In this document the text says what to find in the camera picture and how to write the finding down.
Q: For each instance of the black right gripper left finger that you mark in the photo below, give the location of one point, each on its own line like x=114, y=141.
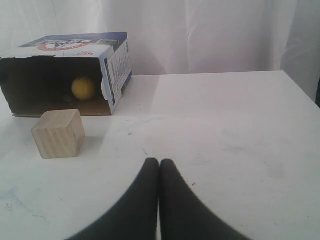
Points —
x=134, y=216

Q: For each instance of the light wooden cube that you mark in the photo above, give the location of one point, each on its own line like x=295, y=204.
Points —
x=59, y=134

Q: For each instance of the blue white cardboard box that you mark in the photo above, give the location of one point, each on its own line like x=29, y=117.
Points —
x=37, y=76

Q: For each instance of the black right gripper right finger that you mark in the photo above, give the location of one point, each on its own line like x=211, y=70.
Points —
x=182, y=214

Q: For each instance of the white curtain backdrop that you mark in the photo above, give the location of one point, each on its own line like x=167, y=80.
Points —
x=183, y=36

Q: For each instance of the yellow tennis ball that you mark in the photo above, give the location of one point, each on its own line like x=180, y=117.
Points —
x=83, y=88

